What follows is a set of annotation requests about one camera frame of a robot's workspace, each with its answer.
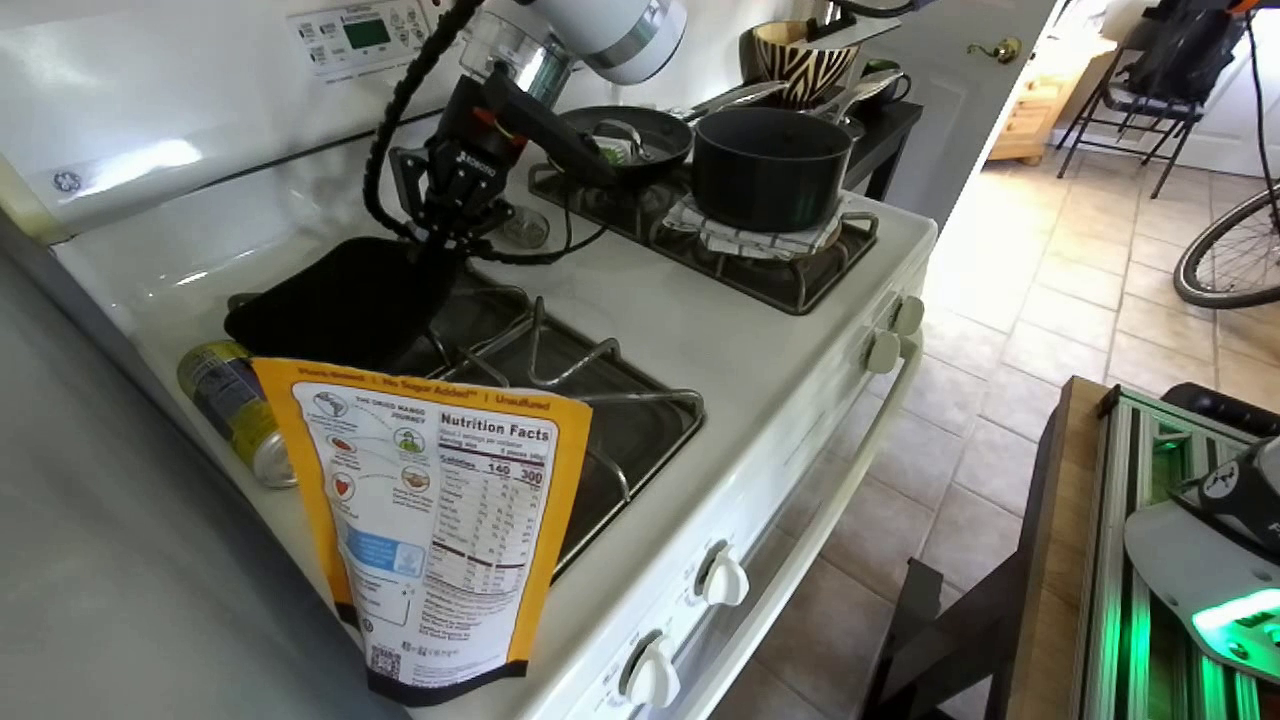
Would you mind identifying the bicycle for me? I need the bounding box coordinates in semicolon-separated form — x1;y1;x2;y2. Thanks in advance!
1168;18;1280;314

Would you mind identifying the black flat object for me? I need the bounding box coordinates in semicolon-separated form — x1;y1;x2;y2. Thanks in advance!
1155;382;1280;438

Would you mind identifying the wooden board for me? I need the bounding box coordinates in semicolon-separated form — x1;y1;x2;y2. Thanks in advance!
1002;374;1117;720

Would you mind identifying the aluminium frame with green light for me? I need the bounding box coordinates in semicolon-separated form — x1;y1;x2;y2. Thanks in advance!
1082;384;1280;720

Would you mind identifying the black burner grate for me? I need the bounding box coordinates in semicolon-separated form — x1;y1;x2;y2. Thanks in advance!
384;264;712;575
529;156;883;321

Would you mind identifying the white gas stove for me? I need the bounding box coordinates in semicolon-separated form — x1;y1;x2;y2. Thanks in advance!
0;0;946;720

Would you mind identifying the brass door knob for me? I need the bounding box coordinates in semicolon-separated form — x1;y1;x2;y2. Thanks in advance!
968;33;1023;73

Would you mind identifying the black metal frame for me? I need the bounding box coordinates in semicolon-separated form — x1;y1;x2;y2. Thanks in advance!
858;552;1036;720

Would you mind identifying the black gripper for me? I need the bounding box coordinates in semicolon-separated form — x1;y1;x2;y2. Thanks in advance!
396;75;534;256

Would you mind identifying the grey and black cap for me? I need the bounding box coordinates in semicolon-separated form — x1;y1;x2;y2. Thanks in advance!
1119;438;1280;694

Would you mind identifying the black pot with steel handle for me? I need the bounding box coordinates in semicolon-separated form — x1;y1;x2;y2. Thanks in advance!
687;65;916;235

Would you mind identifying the black folding chair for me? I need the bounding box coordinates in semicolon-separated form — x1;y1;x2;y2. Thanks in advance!
1053;0;1264;205

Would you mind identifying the orange food pouch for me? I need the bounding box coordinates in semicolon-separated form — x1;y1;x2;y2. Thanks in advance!
248;356;597;709

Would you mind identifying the black side table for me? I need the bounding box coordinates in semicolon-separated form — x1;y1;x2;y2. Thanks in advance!
838;92;927;205

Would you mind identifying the black frying pan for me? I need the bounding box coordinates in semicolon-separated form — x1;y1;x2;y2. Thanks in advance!
553;75;791;190

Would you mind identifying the small grey shaker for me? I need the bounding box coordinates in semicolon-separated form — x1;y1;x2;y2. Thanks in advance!
509;205;555;256

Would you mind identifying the yellow and blue can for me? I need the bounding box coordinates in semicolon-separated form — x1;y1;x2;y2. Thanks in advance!
175;337;302;492

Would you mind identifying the grey door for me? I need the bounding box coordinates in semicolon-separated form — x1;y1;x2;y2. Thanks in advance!
853;0;1072;231

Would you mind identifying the wooden box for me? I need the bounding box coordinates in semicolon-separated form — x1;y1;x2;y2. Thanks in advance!
985;73;1072;172

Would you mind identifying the utensil holder with utensils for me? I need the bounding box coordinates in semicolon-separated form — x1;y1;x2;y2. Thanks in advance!
740;18;864;110

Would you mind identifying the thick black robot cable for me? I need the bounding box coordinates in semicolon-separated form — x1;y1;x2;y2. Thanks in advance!
361;0;616;264

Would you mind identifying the checked cloth under pot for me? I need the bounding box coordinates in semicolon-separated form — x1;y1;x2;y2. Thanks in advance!
657;195;858;264

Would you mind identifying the white stove knob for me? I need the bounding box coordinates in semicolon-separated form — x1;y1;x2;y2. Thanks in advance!
692;538;751;611
883;294;927;337
860;330;903;378
616;632;686;711

